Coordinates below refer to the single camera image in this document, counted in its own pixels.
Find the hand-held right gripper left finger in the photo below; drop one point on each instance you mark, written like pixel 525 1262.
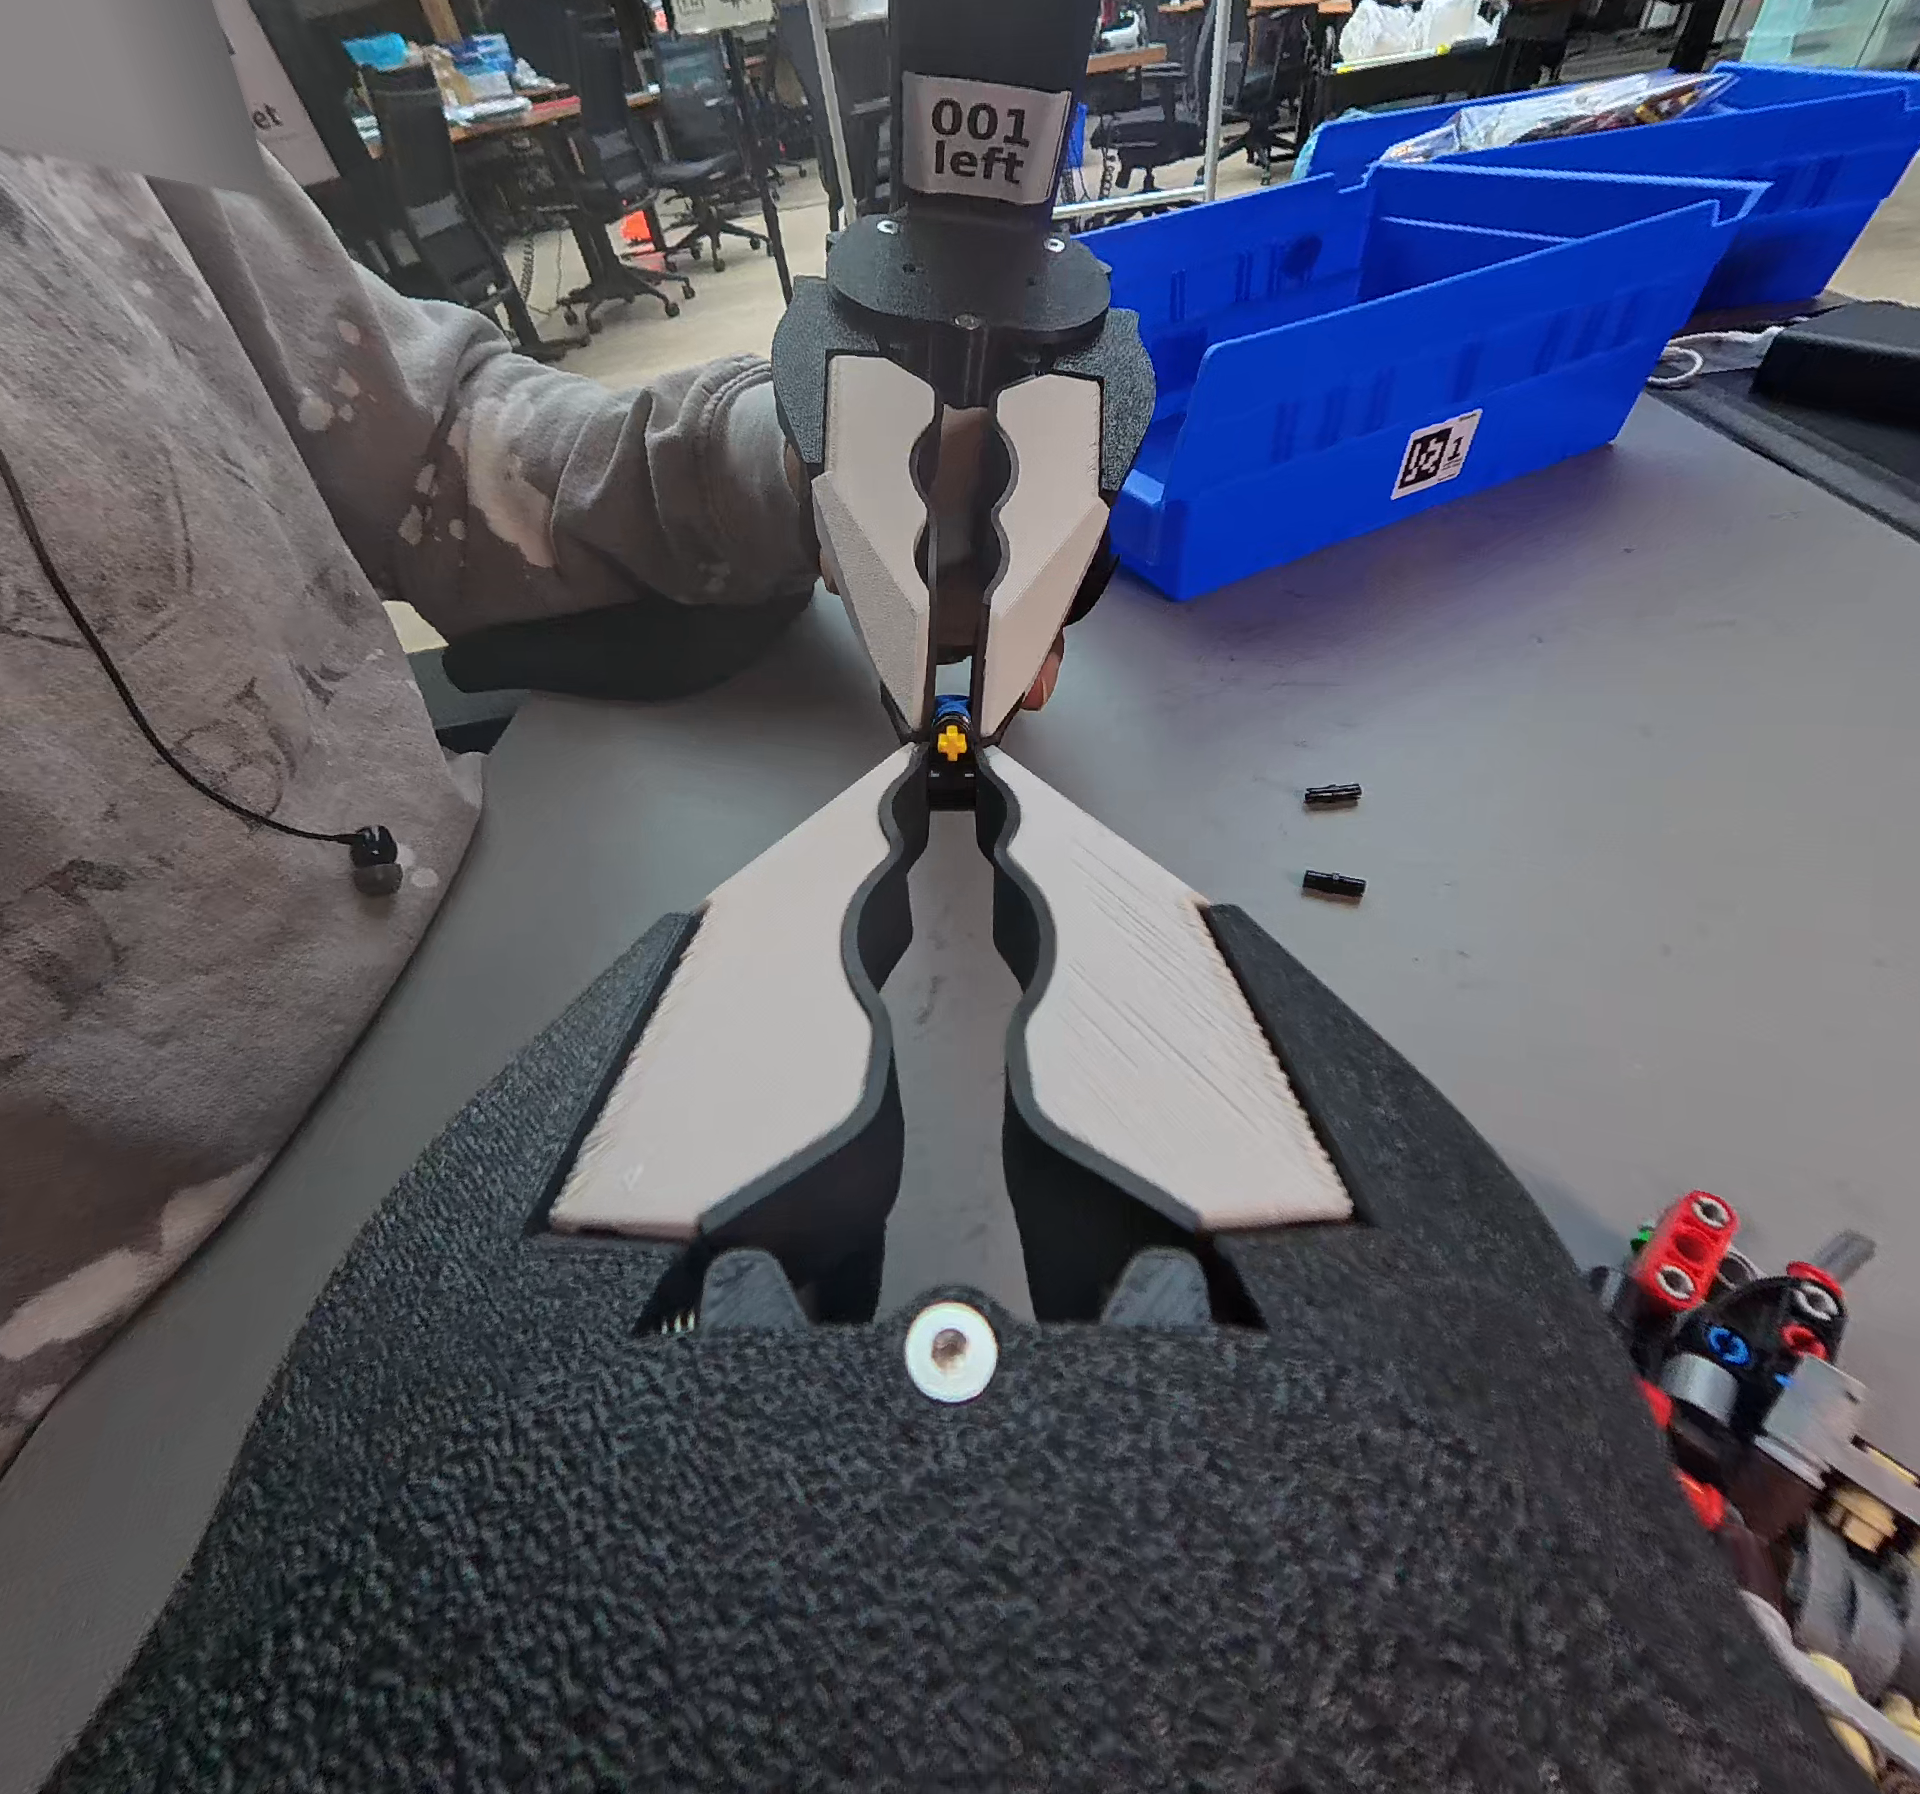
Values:
pixel 719 1058

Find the grey desk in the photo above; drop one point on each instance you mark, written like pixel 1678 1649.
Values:
pixel 1352 684

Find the person's left forearm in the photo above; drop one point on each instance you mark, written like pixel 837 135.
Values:
pixel 600 475

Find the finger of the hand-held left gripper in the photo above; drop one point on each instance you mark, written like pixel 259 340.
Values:
pixel 866 520
pixel 1058 504

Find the person's grey sweatshirt torso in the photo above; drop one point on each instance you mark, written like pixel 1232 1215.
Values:
pixel 179 773

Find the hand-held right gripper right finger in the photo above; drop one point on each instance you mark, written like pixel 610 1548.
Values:
pixel 1171 1043

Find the white plastic bags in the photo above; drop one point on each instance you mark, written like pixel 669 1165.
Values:
pixel 1409 24

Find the black box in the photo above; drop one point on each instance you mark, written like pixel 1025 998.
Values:
pixel 1846 368

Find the black mat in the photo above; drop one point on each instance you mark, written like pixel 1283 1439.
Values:
pixel 1800 475

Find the clear bag of toy pieces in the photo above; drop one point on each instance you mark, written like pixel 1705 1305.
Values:
pixel 1575 107

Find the white marker sign board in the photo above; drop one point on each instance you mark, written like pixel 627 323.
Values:
pixel 277 70

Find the blue plastic bin with tag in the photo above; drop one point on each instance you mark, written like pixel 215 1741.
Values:
pixel 1352 443

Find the black office chair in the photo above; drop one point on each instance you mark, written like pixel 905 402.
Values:
pixel 607 129
pixel 698 129
pixel 434 189

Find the person's left hand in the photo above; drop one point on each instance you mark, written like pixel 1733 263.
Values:
pixel 1044 670

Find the toy brick car chassis assembly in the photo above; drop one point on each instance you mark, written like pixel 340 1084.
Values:
pixel 1771 1389

